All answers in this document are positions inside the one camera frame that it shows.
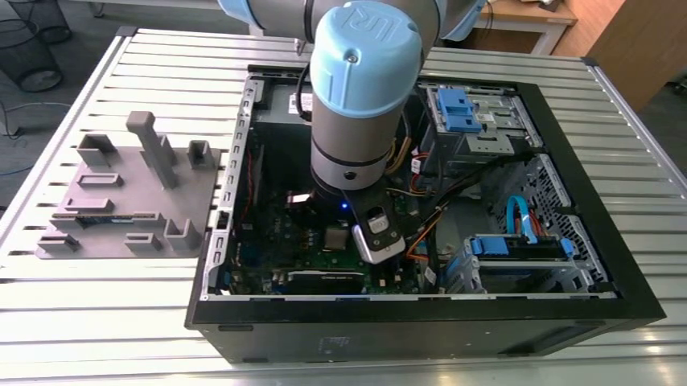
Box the silver CPU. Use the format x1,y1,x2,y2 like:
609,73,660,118
323,226,351,250

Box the green motherboard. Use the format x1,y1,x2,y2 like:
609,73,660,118
228,188,425,295

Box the black case fan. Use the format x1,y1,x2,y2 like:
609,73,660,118
240,128,267,230

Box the black graphics card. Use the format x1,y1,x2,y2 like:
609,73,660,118
287,268,367,295

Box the grey power supply unit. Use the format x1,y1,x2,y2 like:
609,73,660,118
249,84,317,182

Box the blue plastic tab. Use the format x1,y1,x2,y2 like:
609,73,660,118
443,257,464,294

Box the black PC case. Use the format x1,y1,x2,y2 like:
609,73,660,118
184,64,668,365

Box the hard disk in blue carrier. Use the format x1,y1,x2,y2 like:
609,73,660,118
467,235,575,261

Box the tall metal drive cage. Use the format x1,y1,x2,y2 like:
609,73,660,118
417,84,543,180

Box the grey parts rack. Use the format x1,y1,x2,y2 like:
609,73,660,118
34,110,229,261

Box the low metal drive cage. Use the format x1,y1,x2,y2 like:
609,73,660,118
460,232,612,295

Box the wooden desk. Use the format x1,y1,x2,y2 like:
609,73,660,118
476,0,580,56

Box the wooden cabinet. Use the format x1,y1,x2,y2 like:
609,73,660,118
552,0,687,113

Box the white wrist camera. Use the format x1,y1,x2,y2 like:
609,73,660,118
351,204,407,265

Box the orange red yellow wires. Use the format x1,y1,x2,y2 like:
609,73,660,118
407,181,439,199

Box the orange wire bundle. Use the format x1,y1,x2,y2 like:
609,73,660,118
403,235,437,263

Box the black cable bundle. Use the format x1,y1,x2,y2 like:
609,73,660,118
399,150,543,242

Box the black camera cable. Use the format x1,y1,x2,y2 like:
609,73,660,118
293,63,316,122

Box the blue drive bay bracket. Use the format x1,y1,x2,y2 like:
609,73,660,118
437,87,483,133

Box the blue data cable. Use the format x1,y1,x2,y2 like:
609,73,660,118
505,194,540,246

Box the black wire mesh bin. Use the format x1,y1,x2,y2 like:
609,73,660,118
9,0,75,44
0,23,64,94

